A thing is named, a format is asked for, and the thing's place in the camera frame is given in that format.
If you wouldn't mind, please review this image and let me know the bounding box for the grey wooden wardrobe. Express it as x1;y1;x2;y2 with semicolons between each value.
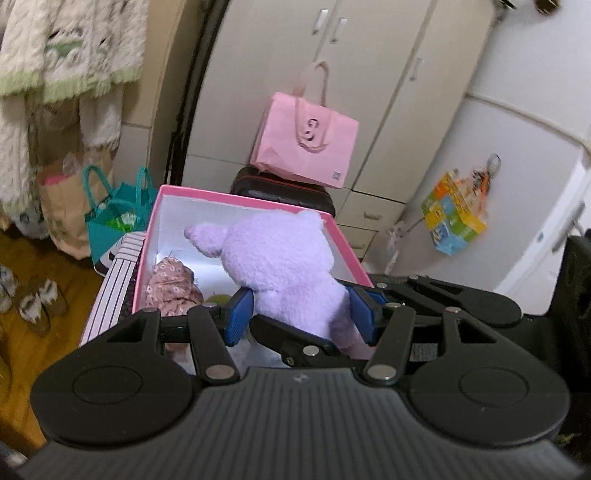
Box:
182;0;497;273

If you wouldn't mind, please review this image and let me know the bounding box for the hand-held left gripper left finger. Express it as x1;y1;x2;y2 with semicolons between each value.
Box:
106;287;256;384

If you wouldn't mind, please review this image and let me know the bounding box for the white door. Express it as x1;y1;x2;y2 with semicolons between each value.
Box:
489;152;591;301

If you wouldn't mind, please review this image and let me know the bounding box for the white fluffy robe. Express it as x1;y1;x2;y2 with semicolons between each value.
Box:
0;0;151;232

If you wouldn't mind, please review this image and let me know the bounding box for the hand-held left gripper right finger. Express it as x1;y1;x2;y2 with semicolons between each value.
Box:
350;286;497;386

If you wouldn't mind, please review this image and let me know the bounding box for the colourful gift bag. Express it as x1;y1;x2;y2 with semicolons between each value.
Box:
421;170;488;256

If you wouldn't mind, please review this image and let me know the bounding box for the pink storage box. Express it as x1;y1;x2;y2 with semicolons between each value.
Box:
133;185;375;370

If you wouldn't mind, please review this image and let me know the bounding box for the pink tote bag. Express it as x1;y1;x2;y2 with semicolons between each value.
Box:
249;61;360;190

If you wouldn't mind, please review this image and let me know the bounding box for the teal gift bag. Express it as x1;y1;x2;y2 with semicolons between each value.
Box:
83;165;158;261

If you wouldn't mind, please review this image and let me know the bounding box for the black suitcase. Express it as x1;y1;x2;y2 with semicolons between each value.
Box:
229;167;337;217

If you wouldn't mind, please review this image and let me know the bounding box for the fuzzy slipper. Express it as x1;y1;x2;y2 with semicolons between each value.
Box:
0;265;21;315
18;278;70;335

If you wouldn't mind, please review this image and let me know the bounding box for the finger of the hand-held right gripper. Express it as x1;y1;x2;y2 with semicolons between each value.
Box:
249;314;343;367
339;274;463;311

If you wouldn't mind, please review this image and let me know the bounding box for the metal door handle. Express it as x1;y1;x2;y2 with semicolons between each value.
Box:
551;203;585;252

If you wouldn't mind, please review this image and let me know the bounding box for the pink floral scrunchie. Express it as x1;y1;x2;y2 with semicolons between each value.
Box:
147;257;204;317

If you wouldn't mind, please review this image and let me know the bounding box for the striped table cloth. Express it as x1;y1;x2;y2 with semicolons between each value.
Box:
79;233;148;347

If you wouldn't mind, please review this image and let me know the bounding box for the purple plush toy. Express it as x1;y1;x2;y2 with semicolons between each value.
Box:
185;210;370;360

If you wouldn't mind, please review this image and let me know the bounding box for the brown paper bag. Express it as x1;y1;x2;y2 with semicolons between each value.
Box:
37;157;114;259

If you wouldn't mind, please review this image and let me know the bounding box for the white plastic bag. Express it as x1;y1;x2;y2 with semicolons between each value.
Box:
379;220;407;273

